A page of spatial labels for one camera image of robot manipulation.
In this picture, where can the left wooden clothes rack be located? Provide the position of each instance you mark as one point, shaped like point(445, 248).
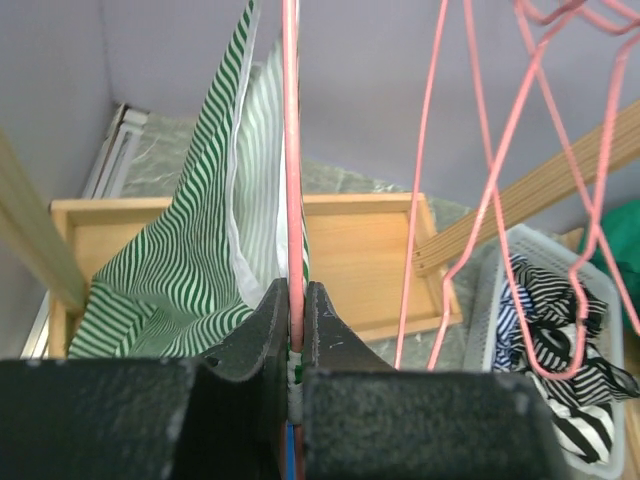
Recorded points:
point(358, 242)

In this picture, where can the blue white striped tank top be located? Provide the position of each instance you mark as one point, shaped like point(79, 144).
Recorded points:
point(508, 346)

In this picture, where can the white plastic perforated basket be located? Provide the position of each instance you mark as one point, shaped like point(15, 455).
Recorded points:
point(545, 252)

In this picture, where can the pink hanger with blue top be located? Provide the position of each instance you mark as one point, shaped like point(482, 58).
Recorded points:
point(612, 143)

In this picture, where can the black white striped tank top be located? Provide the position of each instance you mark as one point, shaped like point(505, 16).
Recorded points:
point(582, 406)

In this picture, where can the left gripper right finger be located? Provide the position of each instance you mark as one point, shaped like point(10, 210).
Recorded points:
point(363, 419)

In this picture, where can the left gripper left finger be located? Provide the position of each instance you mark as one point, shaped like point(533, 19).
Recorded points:
point(218, 415)

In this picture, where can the blue cloth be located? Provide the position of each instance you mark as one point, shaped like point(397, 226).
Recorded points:
point(291, 467)

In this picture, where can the green t-shirt front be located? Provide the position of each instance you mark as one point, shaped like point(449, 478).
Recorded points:
point(620, 226)

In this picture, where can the green striped tank top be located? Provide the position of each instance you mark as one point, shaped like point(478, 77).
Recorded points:
point(199, 270)

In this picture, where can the aluminium frame rail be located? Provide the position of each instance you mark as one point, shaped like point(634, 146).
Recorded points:
point(106, 180)

